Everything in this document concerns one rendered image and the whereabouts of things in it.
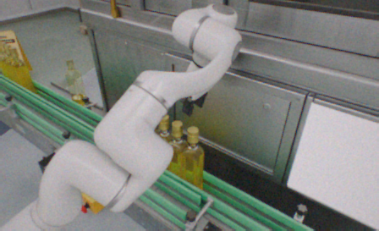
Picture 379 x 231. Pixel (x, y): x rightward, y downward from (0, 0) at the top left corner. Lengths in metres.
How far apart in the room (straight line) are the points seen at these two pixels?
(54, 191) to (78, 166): 0.06
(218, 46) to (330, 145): 0.43
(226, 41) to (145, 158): 0.26
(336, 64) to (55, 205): 0.67
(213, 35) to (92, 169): 0.34
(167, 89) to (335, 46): 0.43
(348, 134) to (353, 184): 0.16
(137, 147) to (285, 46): 0.46
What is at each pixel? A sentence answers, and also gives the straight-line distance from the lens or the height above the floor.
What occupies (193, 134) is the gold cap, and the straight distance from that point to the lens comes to 0.82.
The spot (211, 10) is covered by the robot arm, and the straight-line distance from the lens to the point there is 0.61.
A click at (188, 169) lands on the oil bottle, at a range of 0.92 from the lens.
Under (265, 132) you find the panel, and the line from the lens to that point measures 0.86.
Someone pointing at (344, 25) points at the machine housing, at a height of 1.49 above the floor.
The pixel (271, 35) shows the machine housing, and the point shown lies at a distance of 0.79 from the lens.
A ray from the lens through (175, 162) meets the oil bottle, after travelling 0.93.
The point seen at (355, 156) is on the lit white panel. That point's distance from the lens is 0.81.
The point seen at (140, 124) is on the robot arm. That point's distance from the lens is 0.47.
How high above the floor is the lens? 1.68
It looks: 34 degrees down
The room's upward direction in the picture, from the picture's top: straight up
